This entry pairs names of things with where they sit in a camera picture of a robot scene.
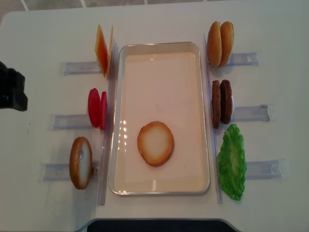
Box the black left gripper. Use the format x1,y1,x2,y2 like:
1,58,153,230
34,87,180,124
0,62,28,111

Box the bun slice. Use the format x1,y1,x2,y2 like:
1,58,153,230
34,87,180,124
70,137,92,189
137,121,174,166

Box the red tomato slice outer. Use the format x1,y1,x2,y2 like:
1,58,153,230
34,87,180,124
87,88,100,128

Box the red tomato slice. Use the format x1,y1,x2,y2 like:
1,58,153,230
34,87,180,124
87,88,100,128
99,91,107,130

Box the red tomato slice inner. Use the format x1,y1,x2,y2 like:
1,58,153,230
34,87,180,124
99,91,107,130

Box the orange cheese slice outer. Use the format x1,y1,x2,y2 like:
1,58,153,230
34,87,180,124
95,24,108,76

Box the orange cheese slice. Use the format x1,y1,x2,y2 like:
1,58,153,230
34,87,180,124
95,24,108,76
106,25,113,79

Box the orange cheese slice inner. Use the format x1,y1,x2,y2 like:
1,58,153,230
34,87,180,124
106,25,113,79

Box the brown meat patty inner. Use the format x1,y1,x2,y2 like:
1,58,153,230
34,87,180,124
212,80,221,129

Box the brown meat patty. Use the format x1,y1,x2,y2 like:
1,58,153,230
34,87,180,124
212,80,221,129
220,80,233,124

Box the brown meat patty outer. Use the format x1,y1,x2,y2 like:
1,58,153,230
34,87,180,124
220,80,233,124

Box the green lettuce leaf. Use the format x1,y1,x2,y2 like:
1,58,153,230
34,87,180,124
217,124,247,201

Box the bun bottom slice in rack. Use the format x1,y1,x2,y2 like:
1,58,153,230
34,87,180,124
70,137,92,189

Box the metal tray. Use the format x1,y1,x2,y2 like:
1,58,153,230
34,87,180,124
109,42,210,195

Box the dark base at bottom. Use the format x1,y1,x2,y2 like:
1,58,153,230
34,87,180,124
87,219,234,232

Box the bun top inner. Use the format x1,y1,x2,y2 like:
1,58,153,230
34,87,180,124
207,21,222,67

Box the bun top outer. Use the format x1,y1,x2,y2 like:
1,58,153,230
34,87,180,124
220,21,234,66

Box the clear pusher rail cheese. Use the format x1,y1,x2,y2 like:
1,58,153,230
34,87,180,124
61,61,102,75

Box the clear pusher rail tomato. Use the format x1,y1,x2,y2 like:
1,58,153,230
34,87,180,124
48,114,93,131

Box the clear pusher rail bun bottom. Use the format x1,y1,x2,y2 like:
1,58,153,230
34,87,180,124
40,162,100,181

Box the clear pusher rail bun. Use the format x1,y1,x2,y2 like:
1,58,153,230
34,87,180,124
228,52,259,66
40,162,100,181

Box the clear pusher rail bun top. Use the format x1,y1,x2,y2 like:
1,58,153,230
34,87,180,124
228,52,259,66

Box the clear pusher rail patty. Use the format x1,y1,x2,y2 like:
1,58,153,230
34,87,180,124
231,98,275,123

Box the clear pusher rail lettuce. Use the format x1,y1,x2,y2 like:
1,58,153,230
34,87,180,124
246,159,288,180

